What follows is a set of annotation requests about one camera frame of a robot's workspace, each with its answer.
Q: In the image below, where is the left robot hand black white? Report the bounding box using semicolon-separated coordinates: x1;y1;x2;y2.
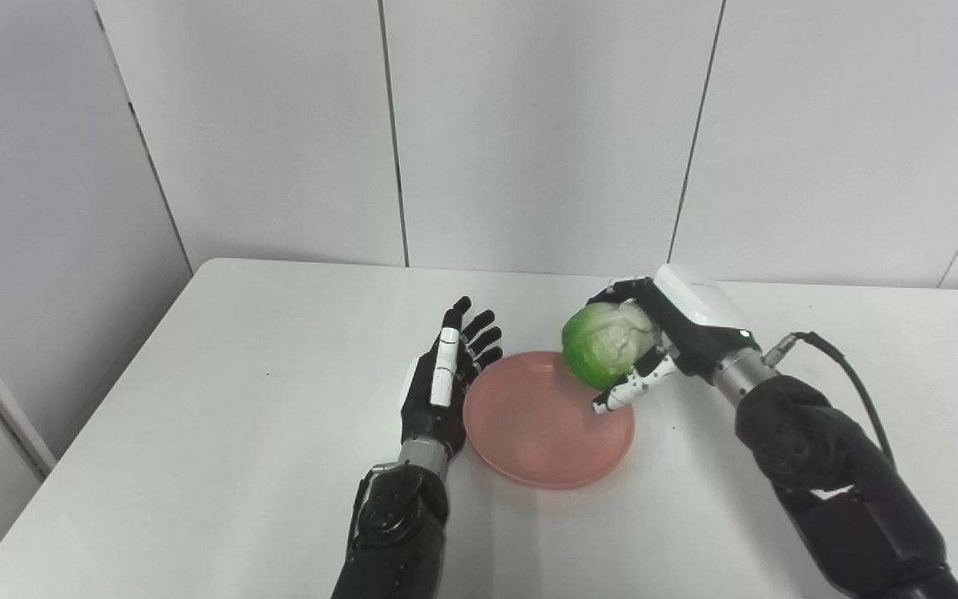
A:
399;296;504;457

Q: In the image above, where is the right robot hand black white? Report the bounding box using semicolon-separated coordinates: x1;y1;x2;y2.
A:
587;264;759;415

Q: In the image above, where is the green white cabbage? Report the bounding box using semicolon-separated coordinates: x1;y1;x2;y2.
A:
561;301;663;392

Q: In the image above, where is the pink round plate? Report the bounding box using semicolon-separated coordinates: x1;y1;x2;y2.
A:
462;350;636;490

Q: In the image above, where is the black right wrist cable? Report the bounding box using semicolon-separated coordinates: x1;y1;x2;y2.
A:
762;331;897;471

